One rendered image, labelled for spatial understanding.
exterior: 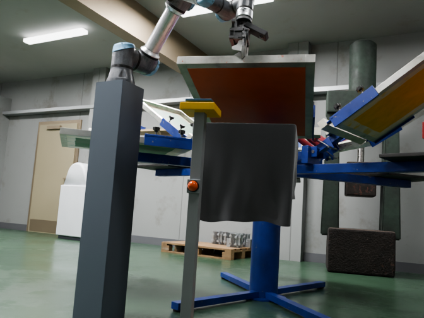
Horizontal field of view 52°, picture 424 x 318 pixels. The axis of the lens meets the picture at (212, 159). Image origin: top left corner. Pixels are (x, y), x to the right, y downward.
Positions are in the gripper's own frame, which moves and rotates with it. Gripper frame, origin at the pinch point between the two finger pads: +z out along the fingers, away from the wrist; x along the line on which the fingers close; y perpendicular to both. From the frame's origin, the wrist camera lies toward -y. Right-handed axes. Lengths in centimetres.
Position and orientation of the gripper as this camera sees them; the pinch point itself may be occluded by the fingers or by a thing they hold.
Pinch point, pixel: (244, 59)
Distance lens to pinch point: 189.7
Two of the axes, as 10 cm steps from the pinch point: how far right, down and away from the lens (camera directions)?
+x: -1.9, -3.5, -9.1
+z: -1.1, 9.3, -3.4
